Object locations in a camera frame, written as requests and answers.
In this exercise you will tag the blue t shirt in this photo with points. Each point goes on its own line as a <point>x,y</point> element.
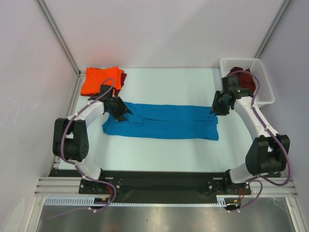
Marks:
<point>165,122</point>

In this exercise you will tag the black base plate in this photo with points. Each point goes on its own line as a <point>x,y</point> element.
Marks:
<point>167,186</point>

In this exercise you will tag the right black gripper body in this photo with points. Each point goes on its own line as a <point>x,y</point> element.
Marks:
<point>217,104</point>

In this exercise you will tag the aluminium front rail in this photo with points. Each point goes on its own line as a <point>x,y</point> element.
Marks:
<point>69,186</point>

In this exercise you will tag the white slotted cable duct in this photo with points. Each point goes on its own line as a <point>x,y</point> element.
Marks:
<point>212,201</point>

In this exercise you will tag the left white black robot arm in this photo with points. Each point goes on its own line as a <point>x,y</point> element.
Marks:
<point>70,140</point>

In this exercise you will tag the aluminium frame post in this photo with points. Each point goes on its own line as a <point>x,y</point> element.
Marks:
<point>273,26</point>
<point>58,35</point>

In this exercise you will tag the right aluminium frame post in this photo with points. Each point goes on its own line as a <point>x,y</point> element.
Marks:
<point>273,26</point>

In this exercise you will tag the white plastic basket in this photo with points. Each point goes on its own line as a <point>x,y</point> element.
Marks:
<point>265,94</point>

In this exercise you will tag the left aluminium frame post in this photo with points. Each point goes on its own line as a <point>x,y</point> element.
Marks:
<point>58,35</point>

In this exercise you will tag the folded orange t shirt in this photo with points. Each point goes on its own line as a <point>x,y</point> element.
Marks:
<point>94,77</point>

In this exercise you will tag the crumpled dark red t shirt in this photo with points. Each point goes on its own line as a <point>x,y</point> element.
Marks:
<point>245,80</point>

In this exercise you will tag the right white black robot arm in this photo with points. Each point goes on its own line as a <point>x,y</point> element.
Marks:
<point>267,157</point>

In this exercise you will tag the folded dark red t shirt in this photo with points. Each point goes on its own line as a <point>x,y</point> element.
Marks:
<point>120,81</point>

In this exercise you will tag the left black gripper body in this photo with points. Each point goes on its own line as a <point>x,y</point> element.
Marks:
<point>118,109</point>

